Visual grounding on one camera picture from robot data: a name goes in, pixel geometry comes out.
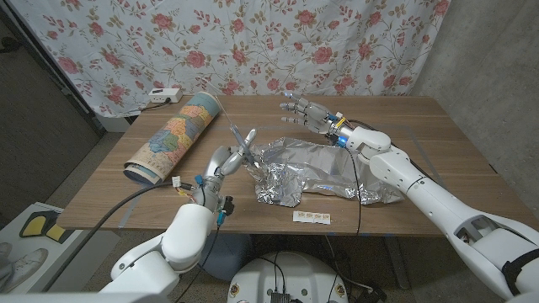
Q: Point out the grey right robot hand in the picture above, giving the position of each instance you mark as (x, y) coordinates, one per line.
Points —
(316, 115)

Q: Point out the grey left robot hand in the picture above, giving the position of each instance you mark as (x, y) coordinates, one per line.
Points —
(219, 168)

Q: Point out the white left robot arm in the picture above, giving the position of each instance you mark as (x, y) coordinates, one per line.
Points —
(181, 240)

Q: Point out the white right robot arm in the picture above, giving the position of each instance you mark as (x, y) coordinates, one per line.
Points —
(429, 198)

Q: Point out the crumpled aluminum foil sheet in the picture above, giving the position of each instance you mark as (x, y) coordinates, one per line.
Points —
(311, 168)

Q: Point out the rolled map wrapping paper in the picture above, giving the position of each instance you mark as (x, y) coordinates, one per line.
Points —
(177, 134)

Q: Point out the grey blue round base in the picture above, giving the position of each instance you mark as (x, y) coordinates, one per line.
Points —
(231, 256)

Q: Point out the white power strip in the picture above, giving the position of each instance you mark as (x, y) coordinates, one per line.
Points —
(165, 95)

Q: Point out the white label strip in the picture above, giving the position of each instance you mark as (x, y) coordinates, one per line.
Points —
(311, 217)

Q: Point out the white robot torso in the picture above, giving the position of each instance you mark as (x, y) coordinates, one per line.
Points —
(290, 273)

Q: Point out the white floor sheet yellow shapes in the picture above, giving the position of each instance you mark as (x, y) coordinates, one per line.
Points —
(76, 248)

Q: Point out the grey table leg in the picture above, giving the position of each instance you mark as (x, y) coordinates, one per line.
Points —
(398, 261)

